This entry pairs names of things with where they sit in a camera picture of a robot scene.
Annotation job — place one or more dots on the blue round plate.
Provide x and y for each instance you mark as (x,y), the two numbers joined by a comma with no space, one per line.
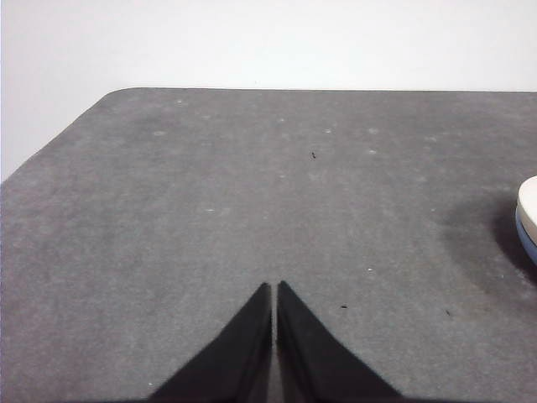
(528,245)

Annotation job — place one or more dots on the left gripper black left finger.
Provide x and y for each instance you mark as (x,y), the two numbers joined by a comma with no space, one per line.
(226,361)

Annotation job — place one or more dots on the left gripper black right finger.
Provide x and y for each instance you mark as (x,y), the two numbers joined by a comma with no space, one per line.
(319,361)

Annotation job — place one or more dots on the white round plate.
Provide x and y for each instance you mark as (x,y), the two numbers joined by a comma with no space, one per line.
(529,210)

